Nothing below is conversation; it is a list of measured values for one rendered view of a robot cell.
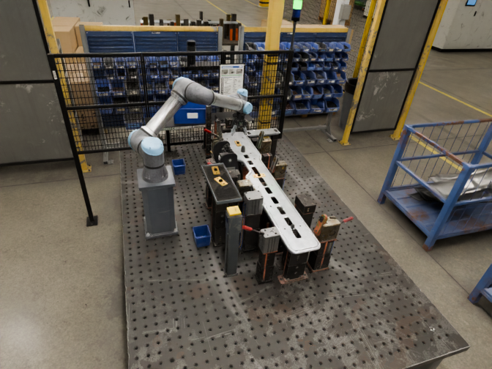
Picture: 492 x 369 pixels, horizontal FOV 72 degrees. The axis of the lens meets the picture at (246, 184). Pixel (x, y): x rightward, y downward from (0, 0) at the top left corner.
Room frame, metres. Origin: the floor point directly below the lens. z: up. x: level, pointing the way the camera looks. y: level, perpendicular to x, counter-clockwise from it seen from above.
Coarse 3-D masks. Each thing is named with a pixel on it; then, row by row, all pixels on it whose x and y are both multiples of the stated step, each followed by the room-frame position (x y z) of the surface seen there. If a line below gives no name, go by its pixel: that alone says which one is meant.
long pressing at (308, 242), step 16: (240, 160) 2.09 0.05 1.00; (256, 160) 2.11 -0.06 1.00; (272, 176) 1.92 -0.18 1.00; (272, 192) 1.74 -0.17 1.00; (272, 208) 1.58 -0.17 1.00; (288, 208) 1.59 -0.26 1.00; (272, 224) 1.44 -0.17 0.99; (304, 224) 1.46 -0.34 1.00; (288, 240) 1.32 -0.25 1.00; (304, 240) 1.33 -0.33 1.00
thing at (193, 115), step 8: (192, 104) 2.73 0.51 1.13; (200, 104) 2.75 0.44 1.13; (176, 112) 2.55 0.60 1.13; (184, 112) 2.56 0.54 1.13; (192, 112) 2.58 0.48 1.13; (200, 112) 2.59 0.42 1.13; (176, 120) 2.55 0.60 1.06; (184, 120) 2.56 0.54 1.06; (192, 120) 2.58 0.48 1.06; (200, 120) 2.59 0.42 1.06
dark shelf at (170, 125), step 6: (216, 114) 2.80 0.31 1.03; (222, 114) 2.81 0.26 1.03; (228, 114) 2.82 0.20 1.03; (246, 114) 2.85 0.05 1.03; (252, 120) 2.74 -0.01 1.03; (168, 126) 2.49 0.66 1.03; (174, 126) 2.50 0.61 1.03; (180, 126) 2.51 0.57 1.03; (186, 126) 2.53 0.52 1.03; (192, 126) 2.54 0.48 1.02; (198, 126) 2.56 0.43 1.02; (204, 126) 2.58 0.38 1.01
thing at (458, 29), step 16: (448, 0) 11.63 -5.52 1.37; (464, 0) 11.27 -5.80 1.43; (480, 0) 11.48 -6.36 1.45; (448, 16) 11.43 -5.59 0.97; (464, 16) 11.35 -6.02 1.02; (480, 16) 11.57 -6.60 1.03; (448, 32) 11.23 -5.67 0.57; (464, 32) 11.43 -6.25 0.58; (480, 32) 11.66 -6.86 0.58; (432, 48) 11.59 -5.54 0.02; (448, 48) 11.31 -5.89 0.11; (464, 48) 11.54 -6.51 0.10; (480, 48) 11.80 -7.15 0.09
